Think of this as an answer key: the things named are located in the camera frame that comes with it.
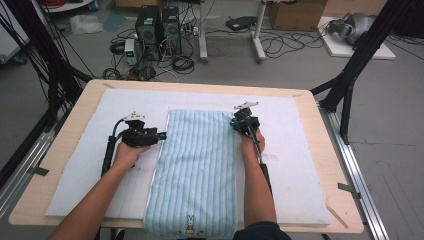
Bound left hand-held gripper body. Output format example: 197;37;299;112
118;111;159;148

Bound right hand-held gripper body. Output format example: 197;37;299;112
232;101;261;137

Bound blue striped towel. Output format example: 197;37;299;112
143;109;239;239

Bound person's left hand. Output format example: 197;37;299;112
113;141;152;172

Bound person's right hand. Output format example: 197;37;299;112
239;128;267;162

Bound white foam mat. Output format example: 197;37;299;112
44;88;332;227

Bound light wooden table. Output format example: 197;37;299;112
8;78;365;234

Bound white power supply box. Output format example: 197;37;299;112
123;38;138;66

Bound white desk leg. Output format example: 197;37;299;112
198;0;209;64
251;0;268;63

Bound flat black device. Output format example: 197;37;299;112
225;15;258;32

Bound narrow black computer tower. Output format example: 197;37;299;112
162;6;183;56

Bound wide black computer tower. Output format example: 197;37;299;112
134;5;163;62

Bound black tape piece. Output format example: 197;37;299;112
28;165;50;177
337;182;362;200

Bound person's dark sleeve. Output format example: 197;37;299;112
232;220;293;240

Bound white floor board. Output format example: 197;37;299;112
316;15;397;61

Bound grey blue floor sheet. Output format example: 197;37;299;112
102;9;128;33

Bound brown cardboard box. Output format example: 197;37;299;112
269;0;328;32

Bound clear plastic bag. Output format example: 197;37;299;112
69;14;104;35

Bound thin wooden strip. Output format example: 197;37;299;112
324;203;349;230

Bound grey headset device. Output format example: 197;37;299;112
327;12;376;46

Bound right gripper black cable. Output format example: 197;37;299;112
244;114;273;194

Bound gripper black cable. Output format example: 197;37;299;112
244;114;273;194
100;118;127;178

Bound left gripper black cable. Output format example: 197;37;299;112
100;118;127;178

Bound coiled black cable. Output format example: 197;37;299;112
171;54;196;75

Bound loose black floor cables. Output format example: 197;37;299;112
259;28;331;59

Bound aluminium rail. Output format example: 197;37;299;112
0;128;58;218
318;106;390;240

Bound black metal frame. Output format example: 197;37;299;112
0;0;95;189
309;0;416;145

